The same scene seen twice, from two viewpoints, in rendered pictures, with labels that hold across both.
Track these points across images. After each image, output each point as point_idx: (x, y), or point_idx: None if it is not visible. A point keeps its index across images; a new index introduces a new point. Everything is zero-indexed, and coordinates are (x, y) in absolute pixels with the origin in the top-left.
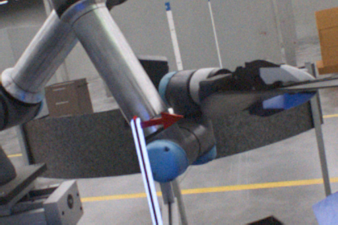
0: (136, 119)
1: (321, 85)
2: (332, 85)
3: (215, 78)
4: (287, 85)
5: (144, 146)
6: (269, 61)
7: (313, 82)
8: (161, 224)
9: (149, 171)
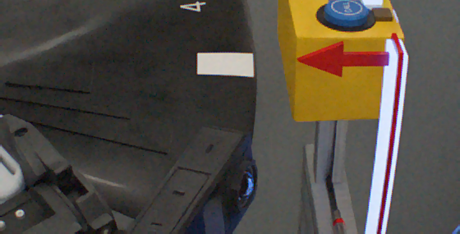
0: (393, 42)
1: (42, 0)
2: (27, 1)
3: (189, 163)
4: (57, 57)
5: (385, 99)
6: (16, 123)
7: (21, 39)
8: (368, 220)
9: (379, 131)
